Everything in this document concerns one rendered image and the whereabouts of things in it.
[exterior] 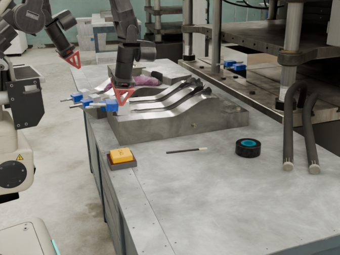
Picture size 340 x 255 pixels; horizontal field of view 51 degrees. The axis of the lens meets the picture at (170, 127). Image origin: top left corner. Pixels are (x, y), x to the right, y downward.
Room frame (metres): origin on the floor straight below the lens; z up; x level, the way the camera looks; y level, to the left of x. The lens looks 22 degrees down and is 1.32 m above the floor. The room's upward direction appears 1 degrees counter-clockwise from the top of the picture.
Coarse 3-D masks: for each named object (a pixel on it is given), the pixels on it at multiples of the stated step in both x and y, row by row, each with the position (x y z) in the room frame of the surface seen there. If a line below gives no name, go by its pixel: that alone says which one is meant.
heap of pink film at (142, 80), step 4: (140, 76) 1.68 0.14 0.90; (144, 76) 1.68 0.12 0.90; (148, 76) 1.69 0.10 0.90; (136, 80) 1.54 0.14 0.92; (140, 80) 1.59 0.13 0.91; (144, 80) 1.57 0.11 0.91; (148, 80) 1.60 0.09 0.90; (152, 80) 1.63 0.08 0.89; (156, 80) 1.63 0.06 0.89; (108, 84) 1.60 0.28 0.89; (136, 84) 1.54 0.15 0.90; (140, 84) 1.54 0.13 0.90; (144, 84) 1.55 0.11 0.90; (148, 84) 1.57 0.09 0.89; (152, 84) 1.59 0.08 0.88; (156, 84) 1.61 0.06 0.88; (104, 88) 1.61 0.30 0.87; (108, 88) 1.59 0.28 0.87
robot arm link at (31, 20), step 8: (24, 0) 1.07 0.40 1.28; (32, 0) 1.00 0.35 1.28; (40, 0) 1.01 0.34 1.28; (16, 8) 1.00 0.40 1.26; (24, 8) 0.99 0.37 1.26; (32, 8) 1.00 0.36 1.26; (40, 8) 1.01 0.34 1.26; (16, 16) 0.98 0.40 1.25; (24, 16) 0.99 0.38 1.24; (32, 16) 1.00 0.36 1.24; (40, 16) 1.01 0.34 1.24; (16, 24) 0.98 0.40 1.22; (24, 24) 0.98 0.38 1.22; (32, 24) 0.99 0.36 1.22; (40, 24) 1.00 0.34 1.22; (32, 32) 0.99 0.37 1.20
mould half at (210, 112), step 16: (160, 96) 1.39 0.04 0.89; (176, 96) 1.33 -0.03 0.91; (208, 96) 1.23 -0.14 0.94; (128, 112) 1.20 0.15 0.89; (160, 112) 1.21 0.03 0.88; (176, 112) 1.20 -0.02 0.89; (192, 112) 1.20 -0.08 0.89; (208, 112) 1.22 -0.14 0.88; (224, 112) 1.26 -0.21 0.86; (240, 112) 1.26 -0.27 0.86; (112, 128) 1.24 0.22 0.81; (128, 128) 1.12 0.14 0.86; (144, 128) 1.14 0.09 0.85; (160, 128) 1.16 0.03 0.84; (176, 128) 1.18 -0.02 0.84; (192, 128) 1.20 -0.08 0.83; (208, 128) 1.22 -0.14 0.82; (224, 128) 1.24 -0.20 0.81; (128, 144) 1.12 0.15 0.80
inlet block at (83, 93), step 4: (80, 92) 1.52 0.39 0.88; (84, 92) 1.51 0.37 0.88; (88, 92) 1.52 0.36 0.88; (72, 96) 1.50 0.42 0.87; (76, 96) 1.49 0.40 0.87; (80, 96) 1.50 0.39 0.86; (84, 96) 1.51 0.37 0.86; (60, 100) 1.47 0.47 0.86; (64, 100) 1.48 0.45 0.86; (68, 100) 1.49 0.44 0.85; (72, 100) 1.50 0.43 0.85; (76, 100) 1.49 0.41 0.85
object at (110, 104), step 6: (120, 96) 1.21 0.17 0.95; (108, 102) 1.17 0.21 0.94; (114, 102) 1.18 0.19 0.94; (126, 102) 1.17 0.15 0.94; (108, 108) 1.16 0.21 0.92; (114, 108) 1.16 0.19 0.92; (120, 108) 1.17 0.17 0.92; (126, 108) 1.18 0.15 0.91; (120, 114) 1.17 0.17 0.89; (126, 114) 1.18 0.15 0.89
